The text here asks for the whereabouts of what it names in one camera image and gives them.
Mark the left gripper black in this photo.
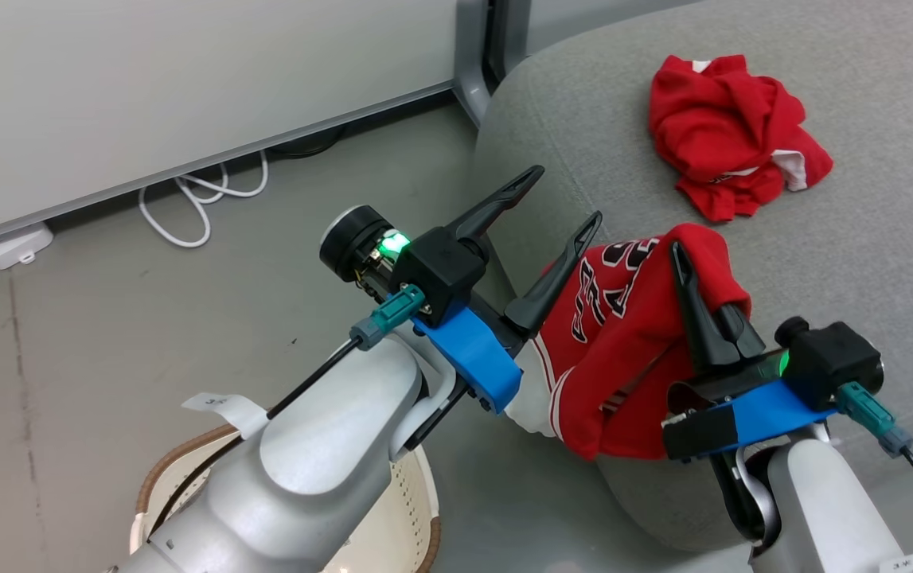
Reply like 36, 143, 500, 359
318, 165, 603, 359

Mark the black floor cable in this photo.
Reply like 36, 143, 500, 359
269, 125, 347, 159

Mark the right arm black teal-plug cable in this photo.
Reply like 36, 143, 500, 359
836, 381, 913, 573

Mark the white power adapter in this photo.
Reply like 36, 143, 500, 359
0, 222, 56, 271

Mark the grey fabric sofa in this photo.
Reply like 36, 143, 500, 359
468, 0, 913, 552

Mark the left arm black teal-plug cable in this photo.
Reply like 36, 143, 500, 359
150, 285, 427, 536

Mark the white plastic laundry basket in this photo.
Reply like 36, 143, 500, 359
127, 422, 442, 573

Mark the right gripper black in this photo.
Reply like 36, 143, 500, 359
665, 240, 885, 416

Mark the red garment with white trim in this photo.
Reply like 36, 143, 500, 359
648, 53, 834, 223

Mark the grey framed partition panel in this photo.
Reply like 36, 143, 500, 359
496, 0, 704, 84

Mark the red jersey with lettering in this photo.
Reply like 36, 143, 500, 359
504, 223, 753, 462

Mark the white rolling partition panel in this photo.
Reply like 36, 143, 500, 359
0, 0, 498, 254

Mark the arm black teal-plug cable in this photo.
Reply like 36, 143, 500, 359
836, 381, 913, 573
150, 285, 427, 536

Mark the white coiled cable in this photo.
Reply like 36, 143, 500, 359
138, 149, 270, 249

